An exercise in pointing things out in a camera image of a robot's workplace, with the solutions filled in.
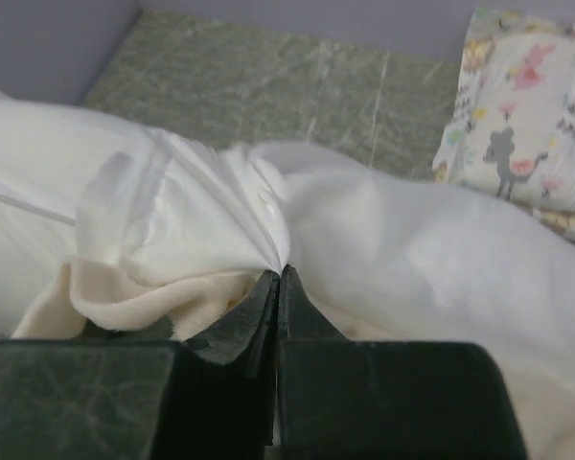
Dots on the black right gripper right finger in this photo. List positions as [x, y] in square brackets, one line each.
[345, 399]

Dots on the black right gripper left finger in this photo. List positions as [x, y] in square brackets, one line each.
[210, 397]

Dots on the grey and cream ruffled pillowcase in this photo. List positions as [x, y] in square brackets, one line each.
[167, 227]

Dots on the white pillow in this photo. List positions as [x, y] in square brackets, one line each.
[68, 180]

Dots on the animal print pillow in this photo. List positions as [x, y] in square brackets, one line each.
[512, 131]

